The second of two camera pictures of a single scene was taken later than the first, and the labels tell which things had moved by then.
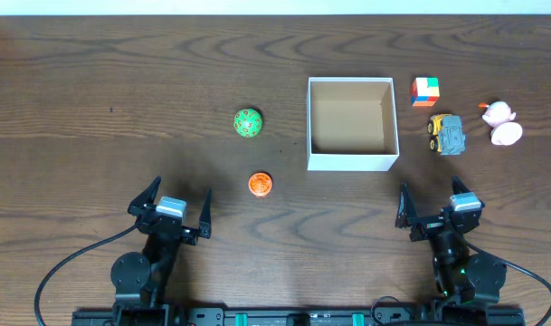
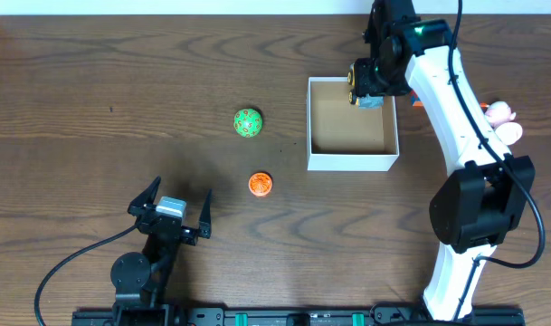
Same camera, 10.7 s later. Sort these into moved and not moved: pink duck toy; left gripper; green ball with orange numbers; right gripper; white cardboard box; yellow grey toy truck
Moved: right gripper; yellow grey toy truck
Not moved: left gripper; white cardboard box; pink duck toy; green ball with orange numbers
